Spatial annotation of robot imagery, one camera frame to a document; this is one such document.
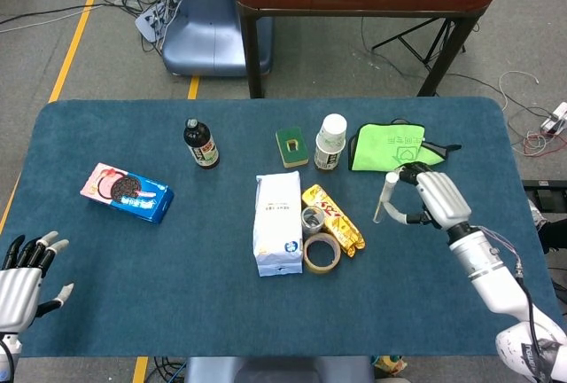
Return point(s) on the pale blue power strip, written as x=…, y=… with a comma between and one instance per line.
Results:
x=146, y=24

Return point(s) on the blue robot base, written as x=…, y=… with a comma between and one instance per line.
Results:
x=208, y=33

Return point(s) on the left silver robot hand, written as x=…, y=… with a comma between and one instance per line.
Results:
x=17, y=294

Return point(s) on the white capped drink bottle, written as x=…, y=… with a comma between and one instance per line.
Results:
x=330, y=143

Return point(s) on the black metal frame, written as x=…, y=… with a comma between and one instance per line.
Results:
x=545, y=184

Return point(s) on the white paper bag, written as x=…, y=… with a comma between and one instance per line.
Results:
x=277, y=223

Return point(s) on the black tripod stand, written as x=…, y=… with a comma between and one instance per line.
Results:
x=409, y=46

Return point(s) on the white power strip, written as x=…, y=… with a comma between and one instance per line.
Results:
x=556, y=119

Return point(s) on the small clear beaker cup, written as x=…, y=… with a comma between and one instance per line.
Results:
x=312, y=221

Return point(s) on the green yellow sponge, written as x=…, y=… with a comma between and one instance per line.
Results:
x=292, y=148

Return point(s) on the blue cookie box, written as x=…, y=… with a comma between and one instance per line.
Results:
x=128, y=194

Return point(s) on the yellow foil snack packet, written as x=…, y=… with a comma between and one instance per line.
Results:
x=343, y=223

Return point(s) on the yellow toy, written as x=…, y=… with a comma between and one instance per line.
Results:
x=390, y=363

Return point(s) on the dark glass sauce bottle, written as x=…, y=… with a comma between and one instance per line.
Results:
x=201, y=146

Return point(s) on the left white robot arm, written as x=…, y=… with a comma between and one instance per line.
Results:
x=5, y=356

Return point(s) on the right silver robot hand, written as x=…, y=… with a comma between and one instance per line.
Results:
x=443, y=199

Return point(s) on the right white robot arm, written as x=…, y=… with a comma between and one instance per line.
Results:
x=487, y=272

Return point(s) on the beige tape roll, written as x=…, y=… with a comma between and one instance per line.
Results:
x=310, y=263

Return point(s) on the bright green cloth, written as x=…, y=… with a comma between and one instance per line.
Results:
x=376, y=148

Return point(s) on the blue felt table mat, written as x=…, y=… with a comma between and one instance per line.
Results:
x=177, y=290

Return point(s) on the grey blue robot torso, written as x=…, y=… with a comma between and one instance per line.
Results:
x=274, y=369

